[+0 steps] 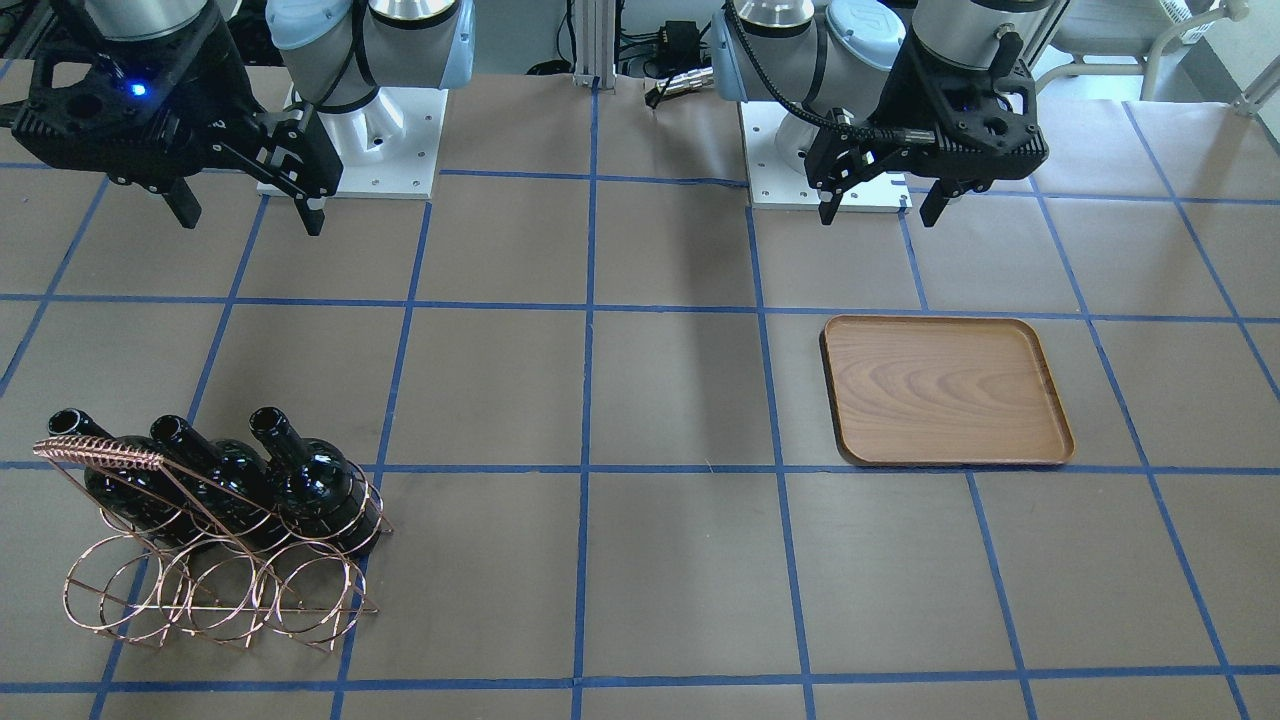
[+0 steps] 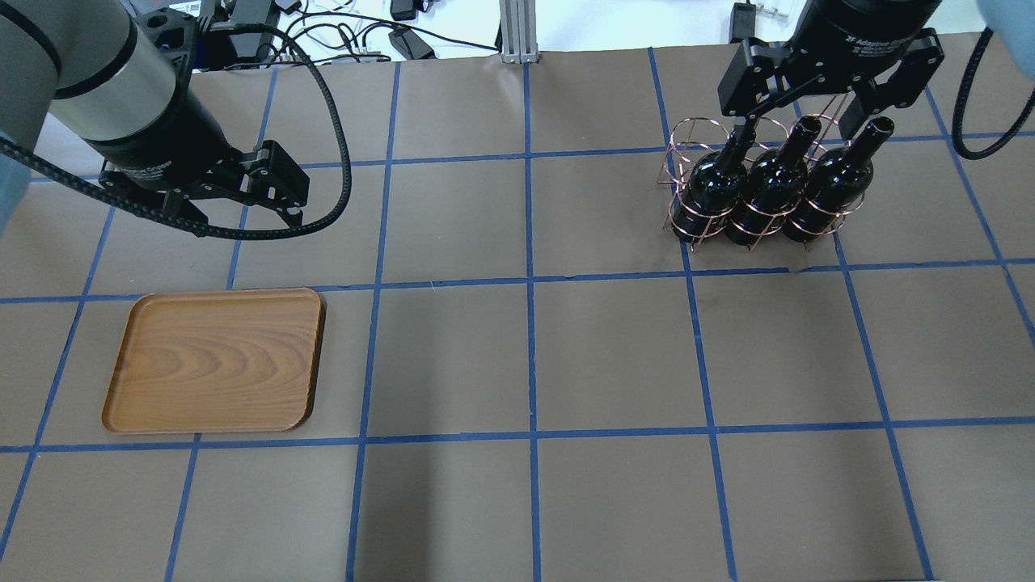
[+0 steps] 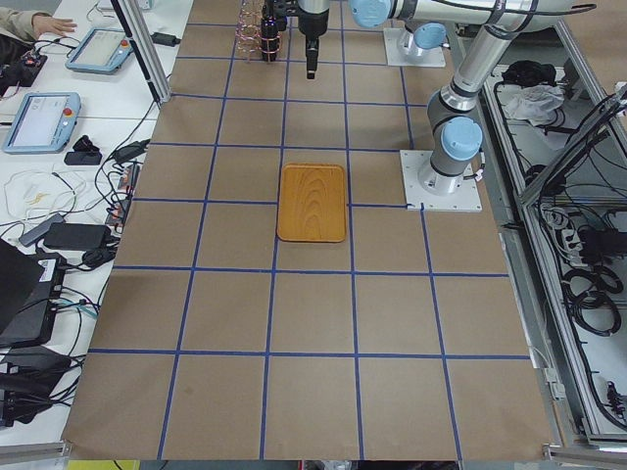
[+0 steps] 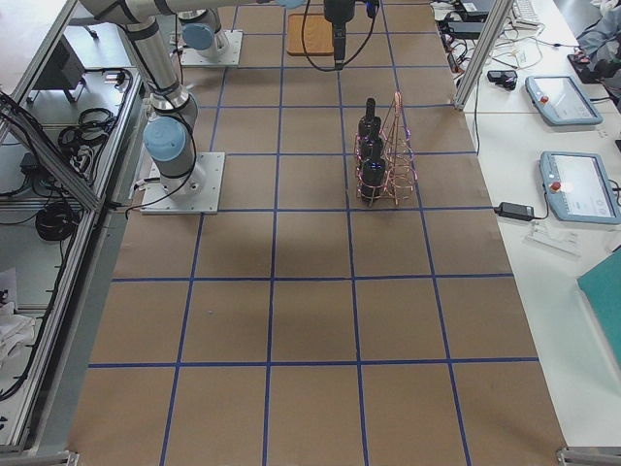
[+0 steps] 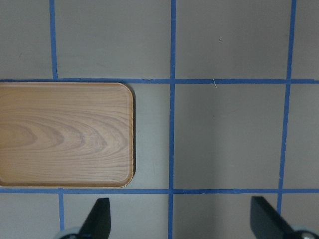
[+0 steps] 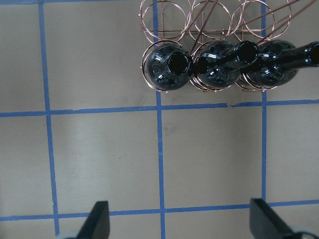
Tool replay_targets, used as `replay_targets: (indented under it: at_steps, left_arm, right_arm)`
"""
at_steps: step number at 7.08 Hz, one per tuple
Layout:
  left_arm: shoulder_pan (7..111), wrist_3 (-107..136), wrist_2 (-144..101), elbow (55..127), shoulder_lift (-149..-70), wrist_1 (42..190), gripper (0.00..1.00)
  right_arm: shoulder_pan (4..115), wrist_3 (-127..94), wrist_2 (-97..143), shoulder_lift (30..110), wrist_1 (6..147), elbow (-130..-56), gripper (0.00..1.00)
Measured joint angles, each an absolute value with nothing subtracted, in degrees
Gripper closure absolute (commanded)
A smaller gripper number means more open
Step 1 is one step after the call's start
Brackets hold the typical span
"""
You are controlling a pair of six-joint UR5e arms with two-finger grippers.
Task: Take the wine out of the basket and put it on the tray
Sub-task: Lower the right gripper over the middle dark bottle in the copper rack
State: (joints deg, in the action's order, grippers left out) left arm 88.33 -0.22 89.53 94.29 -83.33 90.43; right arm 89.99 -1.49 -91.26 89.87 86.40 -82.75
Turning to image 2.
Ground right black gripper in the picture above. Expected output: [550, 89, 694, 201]
[718, 1, 945, 140]

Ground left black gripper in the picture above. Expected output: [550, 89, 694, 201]
[99, 123, 311, 237]

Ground dark wine bottle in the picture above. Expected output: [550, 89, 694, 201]
[781, 116, 895, 244]
[672, 120, 757, 246]
[725, 115, 823, 248]

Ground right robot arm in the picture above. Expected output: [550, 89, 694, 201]
[717, 1, 945, 144]

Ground wooden tray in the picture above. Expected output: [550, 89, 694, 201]
[101, 288, 325, 435]

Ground black power adapter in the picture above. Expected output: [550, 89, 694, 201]
[388, 28, 437, 60]

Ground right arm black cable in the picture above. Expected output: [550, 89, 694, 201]
[952, 28, 1021, 161]

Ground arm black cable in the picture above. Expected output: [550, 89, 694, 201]
[0, 24, 353, 241]
[952, 28, 1021, 161]

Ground copper wire bottle basket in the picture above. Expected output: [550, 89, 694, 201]
[658, 115, 865, 250]

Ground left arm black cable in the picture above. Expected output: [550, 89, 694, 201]
[0, 24, 353, 241]

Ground aluminium frame post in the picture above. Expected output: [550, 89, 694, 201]
[499, 0, 540, 64]

